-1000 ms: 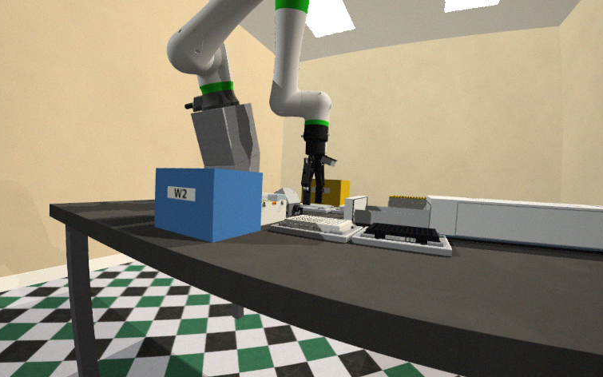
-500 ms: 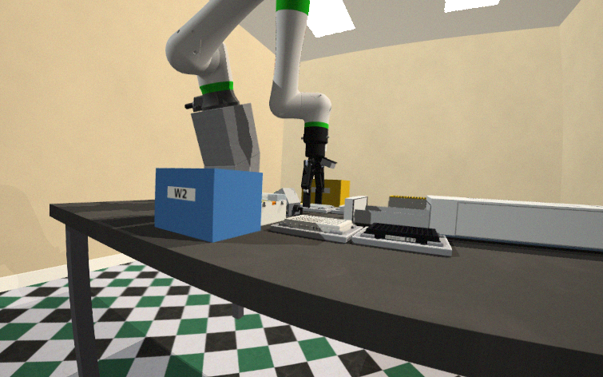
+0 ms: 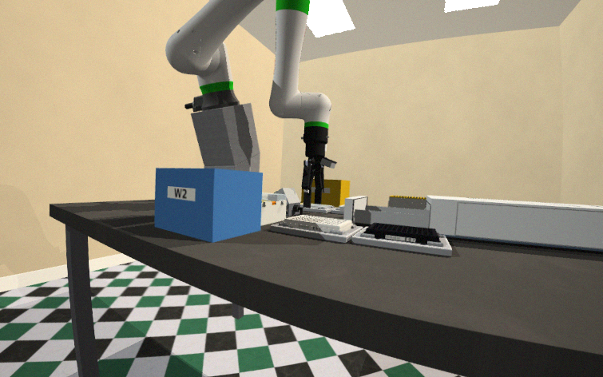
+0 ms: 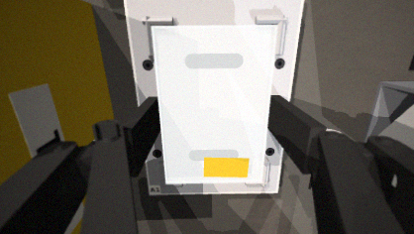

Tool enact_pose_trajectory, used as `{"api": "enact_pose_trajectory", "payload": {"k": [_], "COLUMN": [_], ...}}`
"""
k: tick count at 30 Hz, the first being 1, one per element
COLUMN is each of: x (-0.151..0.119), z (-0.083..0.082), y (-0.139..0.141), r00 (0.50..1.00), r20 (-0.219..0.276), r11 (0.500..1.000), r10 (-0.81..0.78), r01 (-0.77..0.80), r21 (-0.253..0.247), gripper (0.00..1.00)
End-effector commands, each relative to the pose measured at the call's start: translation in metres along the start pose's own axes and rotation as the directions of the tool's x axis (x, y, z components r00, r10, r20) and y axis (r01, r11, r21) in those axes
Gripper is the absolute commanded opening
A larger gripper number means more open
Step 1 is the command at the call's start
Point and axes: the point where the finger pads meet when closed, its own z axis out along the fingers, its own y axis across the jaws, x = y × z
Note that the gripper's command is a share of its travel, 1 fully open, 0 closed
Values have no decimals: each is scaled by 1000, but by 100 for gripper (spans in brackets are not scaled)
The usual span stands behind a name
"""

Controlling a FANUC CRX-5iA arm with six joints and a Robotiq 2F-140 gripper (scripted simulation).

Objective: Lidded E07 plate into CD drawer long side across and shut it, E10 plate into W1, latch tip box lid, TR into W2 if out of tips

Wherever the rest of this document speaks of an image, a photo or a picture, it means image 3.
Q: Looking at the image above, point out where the yellow plate with grid of dark holes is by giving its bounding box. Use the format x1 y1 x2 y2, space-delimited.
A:
388 196 426 210

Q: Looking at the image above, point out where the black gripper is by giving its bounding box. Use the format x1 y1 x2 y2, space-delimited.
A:
302 142 325 208

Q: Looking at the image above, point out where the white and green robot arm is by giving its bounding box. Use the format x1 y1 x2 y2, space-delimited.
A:
165 0 331 144

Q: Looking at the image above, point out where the yellow bin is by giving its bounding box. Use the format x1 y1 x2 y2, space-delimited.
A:
311 179 350 208

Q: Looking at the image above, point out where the blue box labelled w2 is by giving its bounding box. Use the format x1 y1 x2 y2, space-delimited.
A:
155 168 263 243

